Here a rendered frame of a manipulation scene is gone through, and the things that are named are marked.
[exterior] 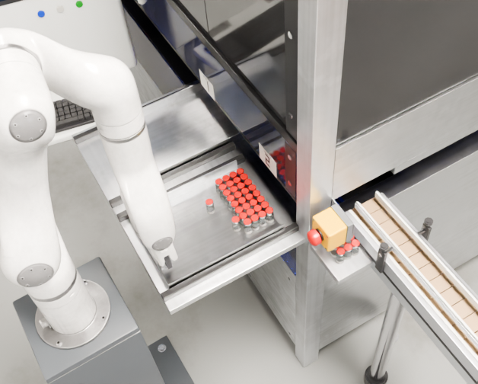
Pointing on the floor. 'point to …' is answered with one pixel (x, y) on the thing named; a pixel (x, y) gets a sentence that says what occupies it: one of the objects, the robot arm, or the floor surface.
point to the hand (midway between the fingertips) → (164, 260)
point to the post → (315, 152)
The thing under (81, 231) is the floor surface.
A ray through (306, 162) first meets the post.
